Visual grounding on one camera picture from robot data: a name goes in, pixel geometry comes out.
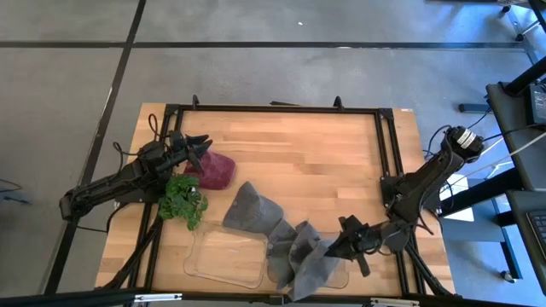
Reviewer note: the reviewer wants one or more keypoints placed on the black aluminium table frame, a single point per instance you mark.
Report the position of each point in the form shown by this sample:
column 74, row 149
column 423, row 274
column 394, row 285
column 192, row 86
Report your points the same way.
column 277, row 109

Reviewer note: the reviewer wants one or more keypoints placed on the grey cap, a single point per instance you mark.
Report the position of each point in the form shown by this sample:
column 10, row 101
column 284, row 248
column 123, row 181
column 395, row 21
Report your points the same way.
column 305, row 243
column 279, row 247
column 251, row 209
column 313, row 273

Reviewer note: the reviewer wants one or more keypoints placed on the black keyboard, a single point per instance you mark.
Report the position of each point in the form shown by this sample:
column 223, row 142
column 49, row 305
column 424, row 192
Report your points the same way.
column 539, row 226

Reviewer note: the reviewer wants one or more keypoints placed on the maroon cap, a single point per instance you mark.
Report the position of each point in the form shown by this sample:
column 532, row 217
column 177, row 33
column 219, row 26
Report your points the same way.
column 215, row 170

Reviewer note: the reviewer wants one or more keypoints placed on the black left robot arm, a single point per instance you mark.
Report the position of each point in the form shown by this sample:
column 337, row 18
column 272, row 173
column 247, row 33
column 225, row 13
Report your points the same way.
column 106, row 185

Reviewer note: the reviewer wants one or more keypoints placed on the black desk foot bar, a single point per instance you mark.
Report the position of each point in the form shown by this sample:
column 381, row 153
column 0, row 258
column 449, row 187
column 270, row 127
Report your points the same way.
column 473, row 108

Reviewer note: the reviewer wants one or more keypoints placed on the clear plastic bin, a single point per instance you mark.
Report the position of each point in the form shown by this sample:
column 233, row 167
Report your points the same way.
column 230, row 256

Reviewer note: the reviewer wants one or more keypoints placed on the black support beam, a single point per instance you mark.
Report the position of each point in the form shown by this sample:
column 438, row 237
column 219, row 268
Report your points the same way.
column 482, row 189

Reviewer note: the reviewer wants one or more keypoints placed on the black electronics box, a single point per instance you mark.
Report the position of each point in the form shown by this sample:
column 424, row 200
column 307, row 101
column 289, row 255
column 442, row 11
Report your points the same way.
column 538, row 102

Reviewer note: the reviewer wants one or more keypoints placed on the black slanted pole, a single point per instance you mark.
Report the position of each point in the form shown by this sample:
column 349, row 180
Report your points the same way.
column 526, row 77

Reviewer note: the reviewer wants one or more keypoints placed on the black desk with keyboard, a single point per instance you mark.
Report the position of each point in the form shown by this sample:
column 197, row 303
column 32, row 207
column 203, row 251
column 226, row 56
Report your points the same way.
column 518, row 239

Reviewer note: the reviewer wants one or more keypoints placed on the grey rolling stand base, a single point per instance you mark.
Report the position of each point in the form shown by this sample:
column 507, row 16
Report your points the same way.
column 524, row 42

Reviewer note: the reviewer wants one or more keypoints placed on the black camera rig bar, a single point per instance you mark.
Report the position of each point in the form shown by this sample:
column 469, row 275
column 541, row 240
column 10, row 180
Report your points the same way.
column 85, row 298

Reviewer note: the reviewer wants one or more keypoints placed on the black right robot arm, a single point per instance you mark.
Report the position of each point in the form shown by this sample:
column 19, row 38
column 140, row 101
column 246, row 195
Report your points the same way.
column 426, row 179

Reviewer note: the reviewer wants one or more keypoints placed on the grey cloth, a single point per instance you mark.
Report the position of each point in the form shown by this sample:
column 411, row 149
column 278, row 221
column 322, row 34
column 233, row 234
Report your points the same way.
column 341, row 277

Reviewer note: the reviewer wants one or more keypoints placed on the green artificial plant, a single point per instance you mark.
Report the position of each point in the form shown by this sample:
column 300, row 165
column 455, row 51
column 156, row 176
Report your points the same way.
column 181, row 200

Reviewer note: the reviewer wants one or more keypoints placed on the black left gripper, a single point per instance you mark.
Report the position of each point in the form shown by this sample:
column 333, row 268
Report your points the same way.
column 179, row 149

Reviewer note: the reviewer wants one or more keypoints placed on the white paper sheet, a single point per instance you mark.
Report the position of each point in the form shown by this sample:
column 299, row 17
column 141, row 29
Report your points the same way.
column 458, row 211

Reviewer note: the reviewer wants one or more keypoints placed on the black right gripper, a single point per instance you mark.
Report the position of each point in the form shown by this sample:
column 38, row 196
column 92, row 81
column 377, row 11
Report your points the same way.
column 360, row 241

